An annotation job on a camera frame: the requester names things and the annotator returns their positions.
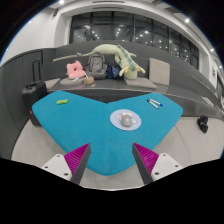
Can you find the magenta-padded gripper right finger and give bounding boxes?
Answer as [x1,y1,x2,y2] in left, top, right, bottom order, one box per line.
[131,142,185,186]

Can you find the white marker with blue cap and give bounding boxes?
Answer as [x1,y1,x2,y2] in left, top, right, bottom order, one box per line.
[149,98,164,108]

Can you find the green dragon plush toy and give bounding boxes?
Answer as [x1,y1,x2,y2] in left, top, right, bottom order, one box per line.
[76,43,147,80]

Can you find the small green eraser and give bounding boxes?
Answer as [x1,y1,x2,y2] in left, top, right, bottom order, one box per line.
[55,98,70,106]

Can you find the black suitcase with handle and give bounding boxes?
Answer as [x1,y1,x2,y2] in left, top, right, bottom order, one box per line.
[21,59,48,127]

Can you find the small beige pouch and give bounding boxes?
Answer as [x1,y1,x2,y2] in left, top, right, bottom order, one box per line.
[83,76,95,85]

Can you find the grey computer mouse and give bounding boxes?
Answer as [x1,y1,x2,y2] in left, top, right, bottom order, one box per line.
[120,112,134,128]

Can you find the pink plush cushion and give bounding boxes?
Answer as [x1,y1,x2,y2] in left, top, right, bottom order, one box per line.
[65,60,87,80]

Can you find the grey flat seat cushion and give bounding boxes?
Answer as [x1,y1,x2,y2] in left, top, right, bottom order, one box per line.
[124,77,158,90]
[59,77,86,87]
[44,77,62,90]

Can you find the grey upright back cushion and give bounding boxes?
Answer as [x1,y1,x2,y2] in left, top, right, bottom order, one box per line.
[148,57,171,86]

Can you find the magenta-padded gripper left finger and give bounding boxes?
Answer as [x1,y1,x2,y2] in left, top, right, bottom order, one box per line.
[41,143,92,186]

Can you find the small black bag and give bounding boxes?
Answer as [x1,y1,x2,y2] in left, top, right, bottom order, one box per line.
[196,114,210,134]

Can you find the round light blue mouse pad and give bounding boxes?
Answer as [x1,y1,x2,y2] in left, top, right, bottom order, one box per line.
[109,108,142,132]

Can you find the grey backpack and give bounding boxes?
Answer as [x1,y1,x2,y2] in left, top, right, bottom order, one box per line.
[84,52,108,80]

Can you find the dark blue patterned bag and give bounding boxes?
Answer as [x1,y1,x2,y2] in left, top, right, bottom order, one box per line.
[105,64,122,80]

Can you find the dark glass window wall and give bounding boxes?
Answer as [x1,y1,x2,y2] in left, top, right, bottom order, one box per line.
[69,11,201,69]

